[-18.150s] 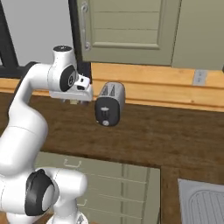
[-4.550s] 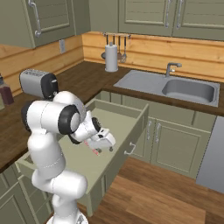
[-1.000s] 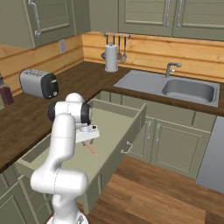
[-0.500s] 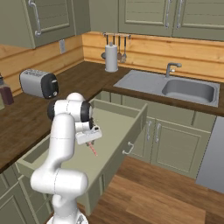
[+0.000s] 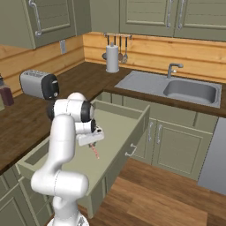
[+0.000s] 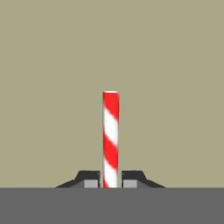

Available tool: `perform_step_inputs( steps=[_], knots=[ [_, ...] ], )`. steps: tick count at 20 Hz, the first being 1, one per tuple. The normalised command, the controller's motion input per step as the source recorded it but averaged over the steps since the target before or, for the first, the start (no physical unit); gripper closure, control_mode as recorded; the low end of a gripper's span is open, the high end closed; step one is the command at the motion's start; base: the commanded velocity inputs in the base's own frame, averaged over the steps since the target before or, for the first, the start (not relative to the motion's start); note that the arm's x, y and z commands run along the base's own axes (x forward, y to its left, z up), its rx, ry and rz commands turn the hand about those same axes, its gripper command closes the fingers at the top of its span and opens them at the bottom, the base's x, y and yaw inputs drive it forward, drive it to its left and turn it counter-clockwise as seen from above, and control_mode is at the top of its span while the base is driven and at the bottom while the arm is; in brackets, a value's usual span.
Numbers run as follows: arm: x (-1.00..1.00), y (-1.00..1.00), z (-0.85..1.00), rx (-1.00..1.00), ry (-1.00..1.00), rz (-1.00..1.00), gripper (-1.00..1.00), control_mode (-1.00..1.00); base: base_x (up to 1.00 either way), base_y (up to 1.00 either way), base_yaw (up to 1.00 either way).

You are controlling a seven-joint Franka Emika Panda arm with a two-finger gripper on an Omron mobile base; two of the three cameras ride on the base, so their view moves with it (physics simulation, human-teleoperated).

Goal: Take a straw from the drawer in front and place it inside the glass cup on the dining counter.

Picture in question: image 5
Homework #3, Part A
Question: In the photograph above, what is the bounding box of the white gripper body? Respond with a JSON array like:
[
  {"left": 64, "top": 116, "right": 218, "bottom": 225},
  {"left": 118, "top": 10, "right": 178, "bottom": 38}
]
[{"left": 76, "top": 130, "right": 106, "bottom": 147}]

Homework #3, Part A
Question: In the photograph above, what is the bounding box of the open olive green drawer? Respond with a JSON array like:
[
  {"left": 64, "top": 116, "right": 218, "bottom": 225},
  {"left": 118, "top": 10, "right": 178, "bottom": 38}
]
[{"left": 15, "top": 99, "right": 151, "bottom": 219}]

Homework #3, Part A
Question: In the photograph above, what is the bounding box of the olive green false drawer front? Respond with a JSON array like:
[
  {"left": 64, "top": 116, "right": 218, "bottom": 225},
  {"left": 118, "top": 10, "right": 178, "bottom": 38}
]
[{"left": 122, "top": 96, "right": 199, "bottom": 126}]

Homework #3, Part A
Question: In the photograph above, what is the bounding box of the olive green base cupboard door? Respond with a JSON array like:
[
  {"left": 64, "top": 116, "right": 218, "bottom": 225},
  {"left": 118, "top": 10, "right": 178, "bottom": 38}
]
[
  {"left": 131, "top": 117, "right": 158, "bottom": 166},
  {"left": 152, "top": 119, "right": 214, "bottom": 181},
  {"left": 0, "top": 173, "right": 38, "bottom": 226}
]

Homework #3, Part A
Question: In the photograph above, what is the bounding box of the silver black toaster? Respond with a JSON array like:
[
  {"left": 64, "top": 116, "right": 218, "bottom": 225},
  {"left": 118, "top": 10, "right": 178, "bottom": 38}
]
[{"left": 19, "top": 69, "right": 60, "bottom": 101}]

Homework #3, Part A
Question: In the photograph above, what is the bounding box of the white paper towel roll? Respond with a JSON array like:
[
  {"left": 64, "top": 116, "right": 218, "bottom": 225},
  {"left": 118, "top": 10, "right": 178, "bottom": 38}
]
[{"left": 105, "top": 41, "right": 121, "bottom": 74}]

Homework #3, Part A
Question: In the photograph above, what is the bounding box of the hanging metal ladle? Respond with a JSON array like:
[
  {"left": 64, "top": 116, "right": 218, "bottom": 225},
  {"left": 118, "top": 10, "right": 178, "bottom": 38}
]
[{"left": 102, "top": 34, "right": 110, "bottom": 61}]

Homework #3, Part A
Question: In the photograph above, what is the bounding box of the hanging metal spoon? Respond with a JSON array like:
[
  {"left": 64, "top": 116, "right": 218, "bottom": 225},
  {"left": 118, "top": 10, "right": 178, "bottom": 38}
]
[{"left": 117, "top": 35, "right": 124, "bottom": 63}]

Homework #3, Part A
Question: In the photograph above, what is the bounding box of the dark red bottle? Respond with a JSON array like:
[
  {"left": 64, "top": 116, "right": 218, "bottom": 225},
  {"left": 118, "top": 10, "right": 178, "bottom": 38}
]
[{"left": 0, "top": 74, "right": 15, "bottom": 107}]

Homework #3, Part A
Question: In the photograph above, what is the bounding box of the grey metal tap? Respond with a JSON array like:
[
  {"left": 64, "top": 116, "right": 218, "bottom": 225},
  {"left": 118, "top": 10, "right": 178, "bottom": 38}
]
[{"left": 166, "top": 62, "right": 185, "bottom": 79}]

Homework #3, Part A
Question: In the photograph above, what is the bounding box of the grey steel sink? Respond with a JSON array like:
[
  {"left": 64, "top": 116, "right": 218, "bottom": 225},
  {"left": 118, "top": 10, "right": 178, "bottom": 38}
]
[{"left": 114, "top": 70, "right": 222, "bottom": 109}]

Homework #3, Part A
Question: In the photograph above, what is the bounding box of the grey dishwasher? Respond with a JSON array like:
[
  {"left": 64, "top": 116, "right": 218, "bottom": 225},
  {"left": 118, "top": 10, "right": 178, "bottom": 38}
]
[{"left": 197, "top": 117, "right": 226, "bottom": 197}]

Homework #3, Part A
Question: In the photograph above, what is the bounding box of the silver drawer handle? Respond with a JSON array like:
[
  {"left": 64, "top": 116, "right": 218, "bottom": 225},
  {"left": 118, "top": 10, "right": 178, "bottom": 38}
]
[{"left": 124, "top": 142, "right": 138, "bottom": 157}]

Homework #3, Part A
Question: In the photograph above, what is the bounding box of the silver base cupboard handle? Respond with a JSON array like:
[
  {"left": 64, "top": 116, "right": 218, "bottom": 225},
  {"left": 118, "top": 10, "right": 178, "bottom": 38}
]
[
  {"left": 155, "top": 124, "right": 163, "bottom": 145},
  {"left": 147, "top": 121, "right": 154, "bottom": 142}
]

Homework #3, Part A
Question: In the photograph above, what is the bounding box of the grey wall socket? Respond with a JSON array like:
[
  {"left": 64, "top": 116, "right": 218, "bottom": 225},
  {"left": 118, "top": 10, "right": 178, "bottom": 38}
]
[{"left": 59, "top": 39, "right": 67, "bottom": 56}]

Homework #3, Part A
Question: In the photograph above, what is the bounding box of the metal utensil rail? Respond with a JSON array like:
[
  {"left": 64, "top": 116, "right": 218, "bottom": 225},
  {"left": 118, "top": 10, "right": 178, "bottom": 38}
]
[{"left": 102, "top": 32, "right": 133, "bottom": 41}]

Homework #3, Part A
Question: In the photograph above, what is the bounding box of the olive green wall cupboard door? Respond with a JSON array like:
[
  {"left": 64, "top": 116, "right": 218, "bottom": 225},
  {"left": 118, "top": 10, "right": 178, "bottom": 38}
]
[
  {"left": 22, "top": 0, "right": 78, "bottom": 50},
  {"left": 173, "top": 0, "right": 226, "bottom": 42},
  {"left": 119, "top": 0, "right": 175, "bottom": 38}
]

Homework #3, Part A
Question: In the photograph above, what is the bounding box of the silver wall cupboard handle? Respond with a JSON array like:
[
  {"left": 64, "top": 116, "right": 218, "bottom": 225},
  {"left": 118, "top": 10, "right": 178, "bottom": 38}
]
[
  {"left": 165, "top": 0, "right": 173, "bottom": 30},
  {"left": 27, "top": 0, "right": 43, "bottom": 38},
  {"left": 177, "top": 0, "right": 185, "bottom": 31}
]

